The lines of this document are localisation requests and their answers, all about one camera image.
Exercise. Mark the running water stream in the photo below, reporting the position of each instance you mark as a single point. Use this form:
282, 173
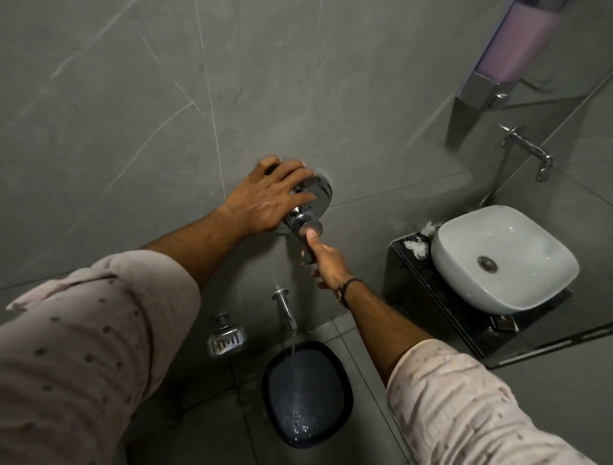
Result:
293, 364

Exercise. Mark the person's left thumb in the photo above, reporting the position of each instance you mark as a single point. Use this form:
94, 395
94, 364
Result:
304, 198

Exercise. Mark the chrome fitting under basin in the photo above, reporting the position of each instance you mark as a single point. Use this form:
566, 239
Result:
505, 323

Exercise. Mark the chrome wall soap dish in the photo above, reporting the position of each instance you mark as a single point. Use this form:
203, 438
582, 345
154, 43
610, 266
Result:
226, 339

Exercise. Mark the chrome basin drain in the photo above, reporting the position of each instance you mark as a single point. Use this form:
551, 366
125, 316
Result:
487, 263

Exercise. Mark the light pink dotted shirt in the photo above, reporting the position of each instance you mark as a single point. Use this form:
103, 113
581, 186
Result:
86, 354

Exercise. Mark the chrome wall tap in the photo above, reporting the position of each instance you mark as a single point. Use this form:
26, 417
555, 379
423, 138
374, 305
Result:
529, 148

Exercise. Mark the chrome shower mixer valve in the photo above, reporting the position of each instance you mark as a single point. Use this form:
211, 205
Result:
316, 191

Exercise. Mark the dark blue plastic bucket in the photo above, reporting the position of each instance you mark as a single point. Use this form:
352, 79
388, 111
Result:
325, 393

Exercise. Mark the chrome wall spout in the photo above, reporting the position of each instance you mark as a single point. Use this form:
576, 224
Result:
285, 309

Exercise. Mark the person's left forearm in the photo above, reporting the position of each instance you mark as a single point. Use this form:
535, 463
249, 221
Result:
191, 244

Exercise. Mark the purple wall soap dispenser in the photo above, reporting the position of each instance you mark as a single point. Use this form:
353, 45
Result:
517, 43

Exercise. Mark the white ceramic wash basin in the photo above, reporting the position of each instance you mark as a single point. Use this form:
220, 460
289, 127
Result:
522, 239

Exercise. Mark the crumpled white tissue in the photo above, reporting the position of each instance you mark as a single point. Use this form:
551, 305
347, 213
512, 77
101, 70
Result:
428, 230
416, 246

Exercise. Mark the person's right hand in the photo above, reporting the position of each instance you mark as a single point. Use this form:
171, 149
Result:
333, 268

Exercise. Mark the person's right forearm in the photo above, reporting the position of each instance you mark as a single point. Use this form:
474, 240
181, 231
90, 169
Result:
383, 325

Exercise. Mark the black stone basin counter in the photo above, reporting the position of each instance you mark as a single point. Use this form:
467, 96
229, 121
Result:
421, 287

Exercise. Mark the person's right thumb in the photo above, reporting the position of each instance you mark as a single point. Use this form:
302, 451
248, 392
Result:
306, 258

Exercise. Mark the person's left hand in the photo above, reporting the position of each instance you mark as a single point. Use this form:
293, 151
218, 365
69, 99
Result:
258, 206

